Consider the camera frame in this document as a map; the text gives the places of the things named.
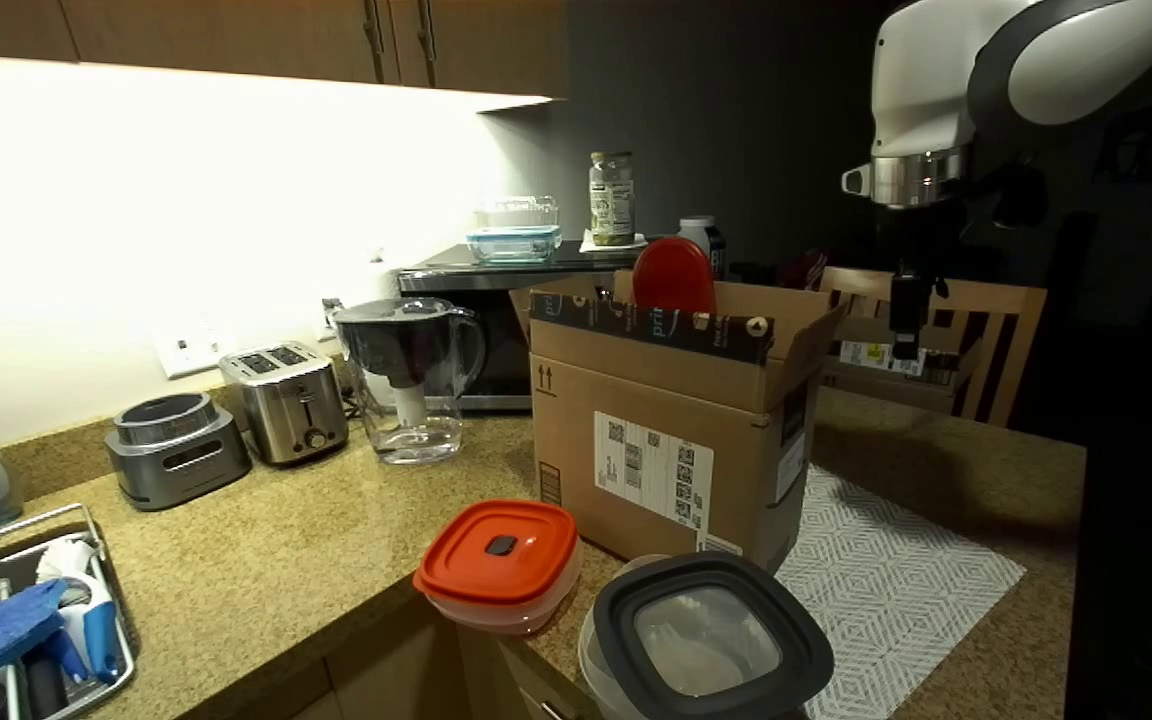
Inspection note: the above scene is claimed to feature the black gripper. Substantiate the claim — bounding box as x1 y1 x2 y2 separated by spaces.
886 205 965 361

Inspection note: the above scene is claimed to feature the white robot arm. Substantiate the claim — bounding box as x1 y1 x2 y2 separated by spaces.
842 0 1152 361

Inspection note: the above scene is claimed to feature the brown cardboard box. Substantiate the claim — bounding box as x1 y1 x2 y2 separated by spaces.
518 273 846 569

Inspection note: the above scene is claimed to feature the black microwave oven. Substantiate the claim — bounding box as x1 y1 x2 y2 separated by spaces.
393 238 687 417

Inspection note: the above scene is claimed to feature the wooden chair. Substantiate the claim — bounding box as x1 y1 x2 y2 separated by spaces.
819 268 1048 423

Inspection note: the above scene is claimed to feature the white patterned placemat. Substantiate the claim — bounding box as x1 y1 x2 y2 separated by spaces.
776 467 1026 720

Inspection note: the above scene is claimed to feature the glass jar on microwave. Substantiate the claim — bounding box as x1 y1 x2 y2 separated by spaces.
583 153 636 249

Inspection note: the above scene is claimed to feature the clear glass container blue lid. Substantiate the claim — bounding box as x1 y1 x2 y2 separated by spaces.
465 197 562 264

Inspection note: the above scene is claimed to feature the grey lid food container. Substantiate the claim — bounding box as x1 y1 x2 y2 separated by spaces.
575 553 835 720

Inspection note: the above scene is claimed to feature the orange lid food container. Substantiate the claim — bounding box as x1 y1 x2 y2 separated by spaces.
412 499 579 638

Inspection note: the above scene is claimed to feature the clear water filter pitcher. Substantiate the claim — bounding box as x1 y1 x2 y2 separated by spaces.
337 298 490 463

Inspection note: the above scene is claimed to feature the silver toaster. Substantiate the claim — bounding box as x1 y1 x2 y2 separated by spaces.
222 344 347 467

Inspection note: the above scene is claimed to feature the grey round appliance base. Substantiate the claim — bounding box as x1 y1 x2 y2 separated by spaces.
106 393 251 511

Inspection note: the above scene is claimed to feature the blue dish brush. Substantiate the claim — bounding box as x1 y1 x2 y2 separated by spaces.
0 578 123 683

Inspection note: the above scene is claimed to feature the metal sink caddy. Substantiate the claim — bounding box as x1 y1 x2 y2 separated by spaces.
0 504 137 720

